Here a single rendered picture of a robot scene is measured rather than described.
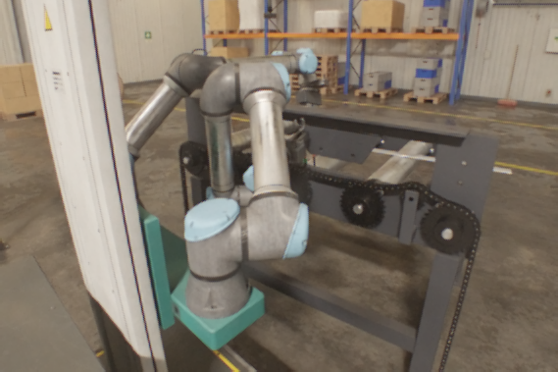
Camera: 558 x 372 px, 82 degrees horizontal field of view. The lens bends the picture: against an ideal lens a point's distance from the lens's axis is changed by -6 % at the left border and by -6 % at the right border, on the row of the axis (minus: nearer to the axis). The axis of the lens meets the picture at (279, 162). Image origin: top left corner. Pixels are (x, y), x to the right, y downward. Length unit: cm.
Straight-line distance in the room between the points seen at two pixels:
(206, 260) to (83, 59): 43
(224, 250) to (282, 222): 13
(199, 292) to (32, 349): 35
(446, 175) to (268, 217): 66
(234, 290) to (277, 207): 20
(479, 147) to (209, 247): 82
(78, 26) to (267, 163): 45
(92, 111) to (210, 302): 45
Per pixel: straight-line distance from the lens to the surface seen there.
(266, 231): 71
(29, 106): 837
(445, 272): 130
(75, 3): 65
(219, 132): 99
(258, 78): 91
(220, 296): 78
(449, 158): 116
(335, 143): 129
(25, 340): 92
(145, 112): 124
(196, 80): 115
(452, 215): 117
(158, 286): 85
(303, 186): 134
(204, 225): 69
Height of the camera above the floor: 141
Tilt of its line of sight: 20 degrees down
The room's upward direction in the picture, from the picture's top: straight up
